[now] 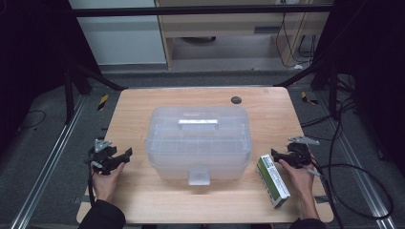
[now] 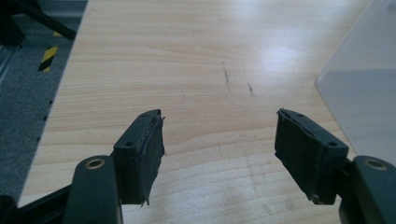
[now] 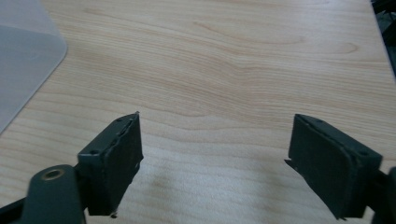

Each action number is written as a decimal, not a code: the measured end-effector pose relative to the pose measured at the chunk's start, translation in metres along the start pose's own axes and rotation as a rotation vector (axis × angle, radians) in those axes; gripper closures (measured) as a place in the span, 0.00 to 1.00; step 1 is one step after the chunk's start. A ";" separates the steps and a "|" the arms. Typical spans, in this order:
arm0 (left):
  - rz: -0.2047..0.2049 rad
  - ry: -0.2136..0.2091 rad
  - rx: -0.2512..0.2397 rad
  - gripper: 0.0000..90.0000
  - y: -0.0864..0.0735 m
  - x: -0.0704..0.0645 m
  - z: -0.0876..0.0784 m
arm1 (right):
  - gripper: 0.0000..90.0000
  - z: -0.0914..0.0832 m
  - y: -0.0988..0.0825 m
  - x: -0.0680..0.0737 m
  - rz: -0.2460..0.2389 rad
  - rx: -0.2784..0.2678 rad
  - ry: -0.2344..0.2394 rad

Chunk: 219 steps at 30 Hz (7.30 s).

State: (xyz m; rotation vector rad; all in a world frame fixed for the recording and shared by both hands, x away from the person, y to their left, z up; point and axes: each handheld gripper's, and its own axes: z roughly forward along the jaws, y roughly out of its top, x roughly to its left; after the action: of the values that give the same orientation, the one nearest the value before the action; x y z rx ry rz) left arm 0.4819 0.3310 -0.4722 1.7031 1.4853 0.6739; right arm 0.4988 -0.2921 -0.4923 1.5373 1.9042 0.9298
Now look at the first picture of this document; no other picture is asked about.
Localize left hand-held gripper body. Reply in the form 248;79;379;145
85;137;118;176

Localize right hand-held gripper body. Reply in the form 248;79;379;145
287;135;321;170

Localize green and white medicine box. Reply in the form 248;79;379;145
255;154;291;209

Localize translucent plastic storage box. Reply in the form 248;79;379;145
144;104;253;187

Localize person's right hand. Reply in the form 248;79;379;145
278;158;317;202

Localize person's left hand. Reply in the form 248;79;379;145
91;161;127;203

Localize yellow and black tape strip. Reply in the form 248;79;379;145
300;91;319;106
96;93;110;112

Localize black metal stand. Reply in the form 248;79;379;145
62;58;128;126
273;58;340;121

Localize white cabinet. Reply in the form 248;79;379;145
68;0;168;67

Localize black curtain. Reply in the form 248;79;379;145
313;0;405;177
0;0;101;156

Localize wooden desk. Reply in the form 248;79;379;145
155;0;335;70

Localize black horizontal metal bar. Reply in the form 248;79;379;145
71;4;334;18

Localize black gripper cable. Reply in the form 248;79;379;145
305;165;346;229
87;165;97;208

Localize aluminium floor rail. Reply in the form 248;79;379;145
317;91;398;229
10;94;88;229

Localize looped black floor cable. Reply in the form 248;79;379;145
318;94;395;221

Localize thin black floor cable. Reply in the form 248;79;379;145
19;109;48;130

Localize hanging black desk cables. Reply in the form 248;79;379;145
274;11;317;70

